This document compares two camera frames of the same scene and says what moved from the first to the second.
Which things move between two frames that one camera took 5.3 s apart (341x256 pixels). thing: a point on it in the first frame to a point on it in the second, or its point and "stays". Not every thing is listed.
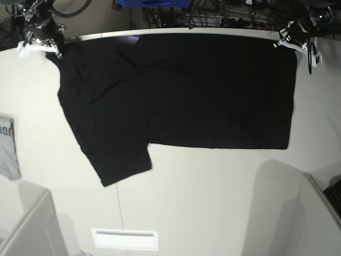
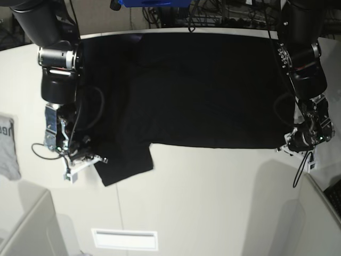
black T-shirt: [121, 94] stays
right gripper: [300, 30] to [319, 129]
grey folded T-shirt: [9, 167] stays
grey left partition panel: [38, 232] stays
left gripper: [42, 28] to [62, 134]
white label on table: [126, 239] stays
